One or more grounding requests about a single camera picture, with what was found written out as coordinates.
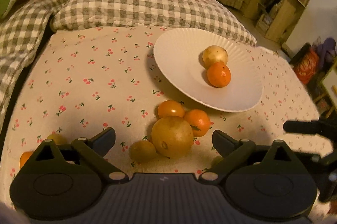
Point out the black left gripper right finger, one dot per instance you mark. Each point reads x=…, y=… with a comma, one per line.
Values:
x=234, y=154

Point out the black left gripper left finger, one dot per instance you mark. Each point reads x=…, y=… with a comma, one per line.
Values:
x=92, y=152

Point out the small brown longan fruit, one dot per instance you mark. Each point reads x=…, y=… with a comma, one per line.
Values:
x=142, y=151

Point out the large yellow-brown round fruit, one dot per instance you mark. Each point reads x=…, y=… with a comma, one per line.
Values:
x=172, y=137

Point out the white cabinet with drawers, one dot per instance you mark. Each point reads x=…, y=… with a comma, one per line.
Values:
x=329, y=89

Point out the small yellow-green fruit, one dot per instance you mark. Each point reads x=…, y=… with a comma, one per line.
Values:
x=58, y=139

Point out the orange tangerine with stem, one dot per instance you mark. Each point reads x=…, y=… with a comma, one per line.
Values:
x=199, y=122

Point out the orange printed bag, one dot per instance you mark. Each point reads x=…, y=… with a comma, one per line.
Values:
x=306, y=68

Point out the small orange fruit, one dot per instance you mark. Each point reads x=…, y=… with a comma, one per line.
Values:
x=24, y=157

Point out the cherry print white cloth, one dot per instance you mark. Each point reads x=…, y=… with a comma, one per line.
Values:
x=88, y=80

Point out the purple cloth item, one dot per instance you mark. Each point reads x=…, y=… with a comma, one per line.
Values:
x=326, y=51

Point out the orange cherry tomato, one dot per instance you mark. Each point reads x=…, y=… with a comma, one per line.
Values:
x=170, y=108

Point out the orange tangerine on plate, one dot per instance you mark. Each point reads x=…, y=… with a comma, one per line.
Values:
x=219, y=75

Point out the pale yellow round fruit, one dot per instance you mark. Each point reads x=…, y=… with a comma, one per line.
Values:
x=214, y=54

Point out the white fluted paper plate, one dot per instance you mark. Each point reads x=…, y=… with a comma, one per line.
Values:
x=178, y=55

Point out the grey white checkered quilt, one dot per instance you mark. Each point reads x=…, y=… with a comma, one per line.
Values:
x=28, y=28

